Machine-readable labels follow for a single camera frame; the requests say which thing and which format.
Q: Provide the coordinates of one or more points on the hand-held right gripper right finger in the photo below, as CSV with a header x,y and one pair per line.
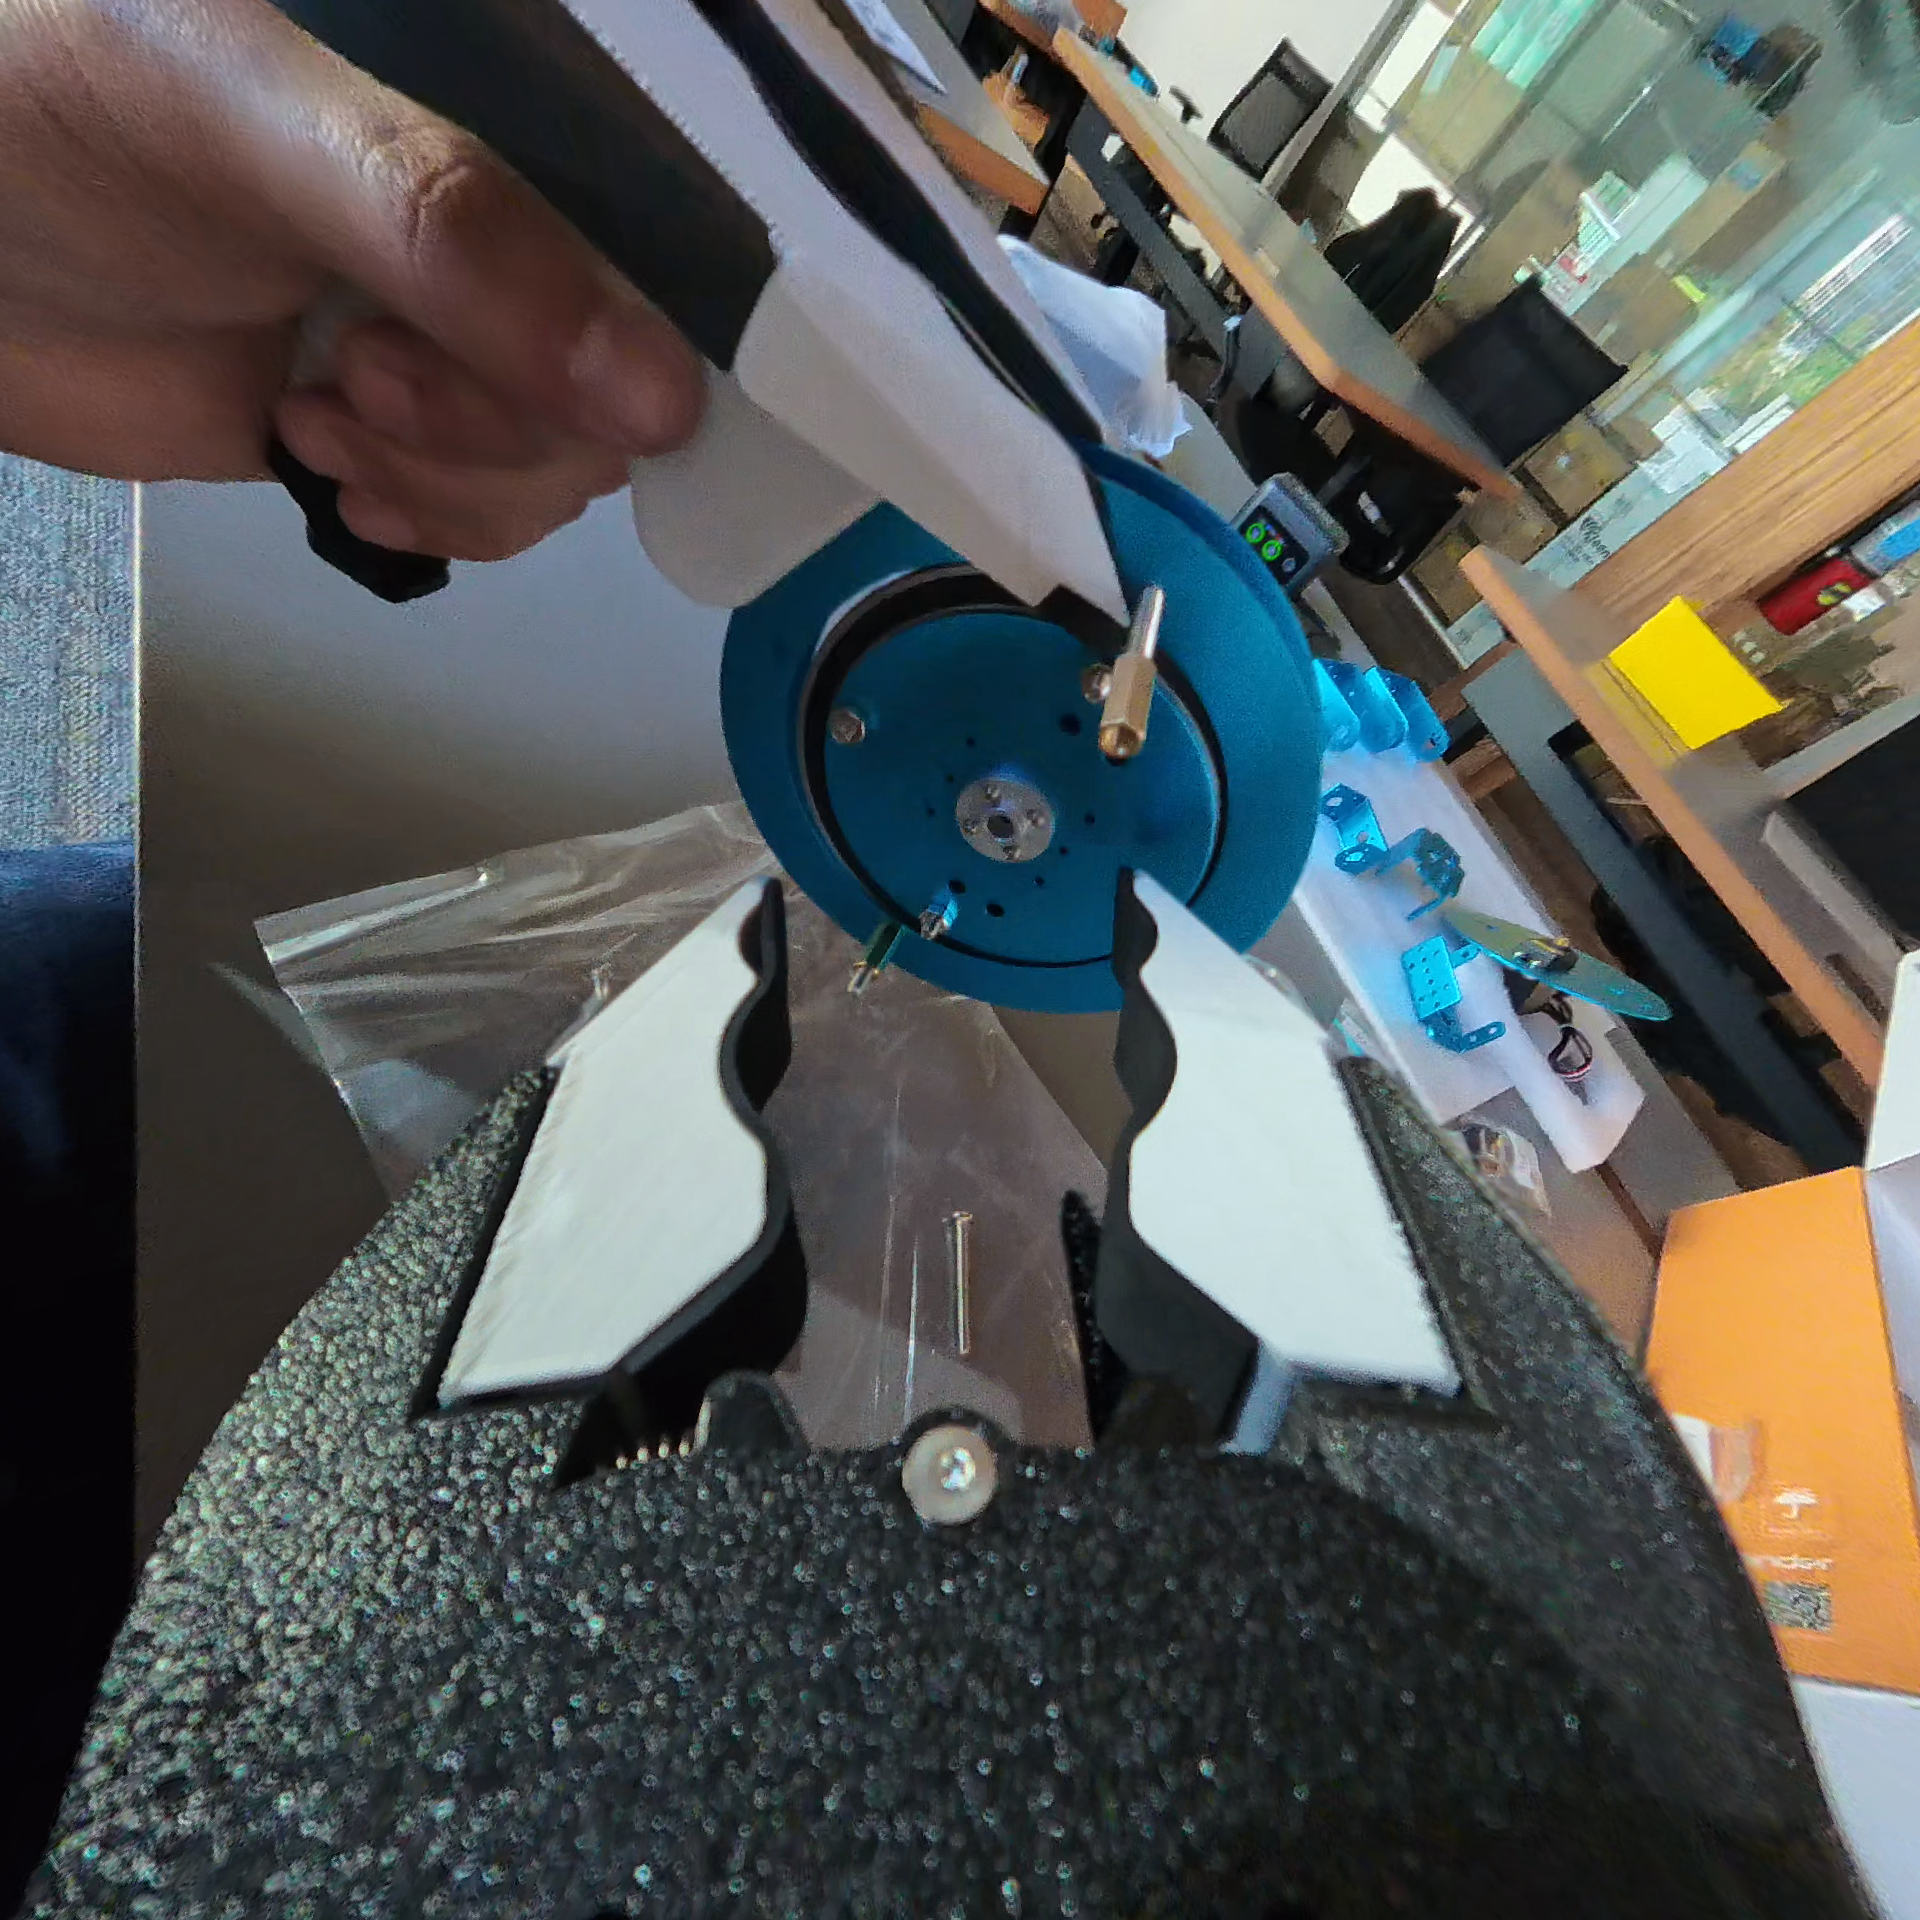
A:
x,y
1279,1190

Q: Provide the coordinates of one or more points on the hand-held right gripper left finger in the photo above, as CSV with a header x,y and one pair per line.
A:
x,y
625,1172

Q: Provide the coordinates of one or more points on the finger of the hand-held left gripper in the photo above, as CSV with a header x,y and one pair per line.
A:
x,y
886,366
902,137

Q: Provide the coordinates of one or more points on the blue round metal base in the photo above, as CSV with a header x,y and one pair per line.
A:
x,y
989,699

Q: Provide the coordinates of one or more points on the wood-edged desk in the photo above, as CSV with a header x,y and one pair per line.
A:
x,y
985,141
1279,250
1667,844

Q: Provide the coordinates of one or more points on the person's left hand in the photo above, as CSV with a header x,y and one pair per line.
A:
x,y
225,250

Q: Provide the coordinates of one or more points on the printed paper sheet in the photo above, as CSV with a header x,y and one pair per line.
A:
x,y
893,35

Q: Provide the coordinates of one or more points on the white wrapped package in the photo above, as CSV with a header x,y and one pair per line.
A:
x,y
1101,339

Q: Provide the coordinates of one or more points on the clear plastic bag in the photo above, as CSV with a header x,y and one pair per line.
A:
x,y
454,959

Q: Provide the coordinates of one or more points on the white foam sheet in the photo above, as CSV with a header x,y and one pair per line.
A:
x,y
1565,1124

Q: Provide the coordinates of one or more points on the long metal screw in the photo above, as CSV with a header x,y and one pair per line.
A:
x,y
958,1280

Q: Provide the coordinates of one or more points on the teal oval metal plate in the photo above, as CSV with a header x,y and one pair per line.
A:
x,y
1576,964

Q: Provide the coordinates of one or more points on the black office chair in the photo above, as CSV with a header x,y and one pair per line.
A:
x,y
1279,105
1525,381
1397,250

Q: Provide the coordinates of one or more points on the small black display device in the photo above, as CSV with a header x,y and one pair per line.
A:
x,y
1288,527

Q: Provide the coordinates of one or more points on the orange cardboard box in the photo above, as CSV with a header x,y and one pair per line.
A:
x,y
1787,1347

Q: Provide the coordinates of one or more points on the yellow box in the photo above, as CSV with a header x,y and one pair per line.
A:
x,y
1689,675

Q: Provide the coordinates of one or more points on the red case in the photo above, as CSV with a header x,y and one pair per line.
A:
x,y
1816,588

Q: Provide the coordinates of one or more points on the blue perforated long bracket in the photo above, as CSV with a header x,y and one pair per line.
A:
x,y
1447,990

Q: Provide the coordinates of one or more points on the dark blue U bracket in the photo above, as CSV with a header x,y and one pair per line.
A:
x,y
1409,877

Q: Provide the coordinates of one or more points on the small blue angle bracket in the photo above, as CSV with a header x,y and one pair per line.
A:
x,y
1347,824

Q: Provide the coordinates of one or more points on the large blue U bracket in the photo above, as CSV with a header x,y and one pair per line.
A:
x,y
1423,719
1335,699
1377,708

